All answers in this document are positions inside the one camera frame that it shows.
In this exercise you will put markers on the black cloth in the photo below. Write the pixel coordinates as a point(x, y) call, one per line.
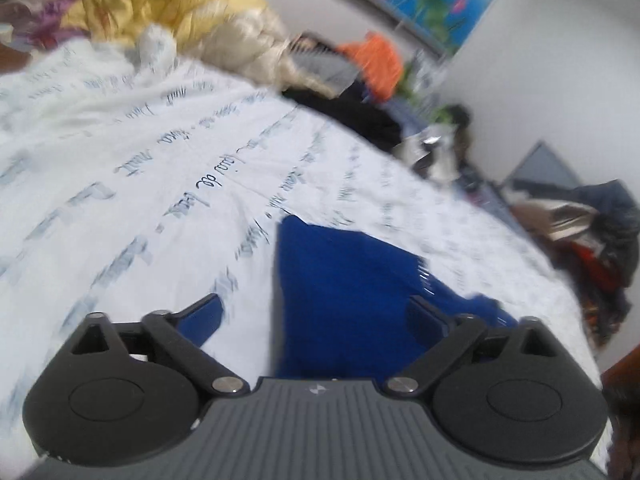
point(350, 110)

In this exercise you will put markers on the pile of dark clothes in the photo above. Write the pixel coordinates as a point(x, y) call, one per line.
point(595, 240)

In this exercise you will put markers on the white script-printed bed sheet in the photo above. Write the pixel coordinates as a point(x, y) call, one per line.
point(150, 160)

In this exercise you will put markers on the silver foil bag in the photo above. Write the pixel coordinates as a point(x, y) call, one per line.
point(425, 147)

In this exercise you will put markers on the purple floral cloth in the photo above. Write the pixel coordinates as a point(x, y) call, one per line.
point(35, 22)

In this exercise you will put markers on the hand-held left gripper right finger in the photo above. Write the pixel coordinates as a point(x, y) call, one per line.
point(425, 314)

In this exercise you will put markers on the grey board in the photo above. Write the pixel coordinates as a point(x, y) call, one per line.
point(542, 165)

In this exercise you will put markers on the green cloth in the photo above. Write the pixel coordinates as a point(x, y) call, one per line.
point(425, 90)

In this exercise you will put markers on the cream quilted jacket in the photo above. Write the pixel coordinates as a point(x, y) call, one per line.
point(245, 42)

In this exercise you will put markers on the yellow quilted jacket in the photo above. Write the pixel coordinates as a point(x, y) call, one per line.
point(150, 0)

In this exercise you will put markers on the brown wooden headboard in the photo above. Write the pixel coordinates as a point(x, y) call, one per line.
point(10, 57)

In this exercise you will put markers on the orange cloth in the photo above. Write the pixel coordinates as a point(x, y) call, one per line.
point(377, 62)

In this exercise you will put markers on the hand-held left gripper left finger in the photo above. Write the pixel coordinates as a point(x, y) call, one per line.
point(202, 317)

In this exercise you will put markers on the blue knit garment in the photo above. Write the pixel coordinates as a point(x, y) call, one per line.
point(345, 290)

